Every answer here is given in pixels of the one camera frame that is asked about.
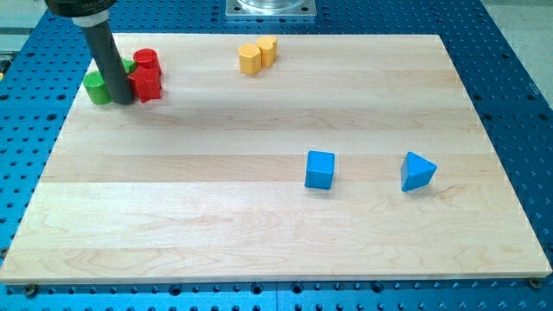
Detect board corner screw right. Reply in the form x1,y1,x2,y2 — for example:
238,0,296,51
527,277,542,289

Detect black end effector mount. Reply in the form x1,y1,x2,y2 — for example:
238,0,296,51
45,0,117,27

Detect green cylinder block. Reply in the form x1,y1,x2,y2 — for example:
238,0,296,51
83,71,111,105

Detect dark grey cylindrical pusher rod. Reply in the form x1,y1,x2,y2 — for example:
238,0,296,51
81,21,134,105

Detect yellow heart block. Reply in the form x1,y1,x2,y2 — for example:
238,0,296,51
257,35,277,67

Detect board corner screw left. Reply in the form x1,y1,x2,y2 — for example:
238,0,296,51
22,284,38,297

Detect green block behind rod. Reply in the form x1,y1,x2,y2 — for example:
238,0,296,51
121,58,137,74

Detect red star block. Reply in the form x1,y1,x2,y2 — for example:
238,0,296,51
127,67,162,104

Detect blue cube block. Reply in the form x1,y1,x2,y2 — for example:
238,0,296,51
304,150,335,190

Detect blue triangular prism block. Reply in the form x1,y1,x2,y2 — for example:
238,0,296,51
400,151,437,192

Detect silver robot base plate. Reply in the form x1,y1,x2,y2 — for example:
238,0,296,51
226,0,317,17

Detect yellow hexagon block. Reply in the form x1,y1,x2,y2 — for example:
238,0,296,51
238,43,262,75

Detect light wooden board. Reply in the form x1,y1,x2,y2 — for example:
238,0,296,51
1,33,551,285

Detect red cylinder block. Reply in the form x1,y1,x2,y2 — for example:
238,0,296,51
133,48,162,76

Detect board corner screw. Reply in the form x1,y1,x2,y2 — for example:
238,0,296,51
22,284,38,297
527,277,542,289

